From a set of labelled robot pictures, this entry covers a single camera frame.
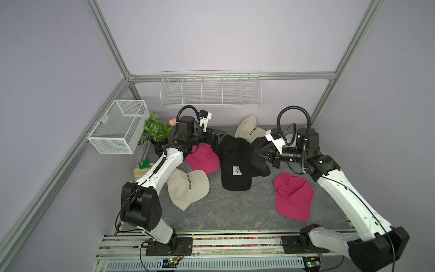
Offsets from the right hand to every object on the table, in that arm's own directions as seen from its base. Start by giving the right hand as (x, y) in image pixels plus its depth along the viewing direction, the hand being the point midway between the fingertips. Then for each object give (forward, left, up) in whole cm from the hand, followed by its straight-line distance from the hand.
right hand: (255, 150), depth 68 cm
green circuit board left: (-35, +37, -34) cm, 61 cm away
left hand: (+14, +14, -4) cm, 20 cm away
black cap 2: (-5, -1, -3) cm, 6 cm away
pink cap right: (-9, -22, -26) cm, 35 cm away
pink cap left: (+15, +25, -27) cm, 40 cm away
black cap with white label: (+5, +6, -25) cm, 26 cm away
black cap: (+22, +10, -24) cm, 34 cm away
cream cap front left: (-5, +33, -26) cm, 42 cm away
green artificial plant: (+17, +47, -5) cm, 50 cm away
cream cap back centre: (+35, -3, -26) cm, 44 cm away
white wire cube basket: (+18, +64, -5) cm, 67 cm away
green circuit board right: (-36, -25, -34) cm, 55 cm away
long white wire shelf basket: (+46, +19, -1) cm, 50 cm away
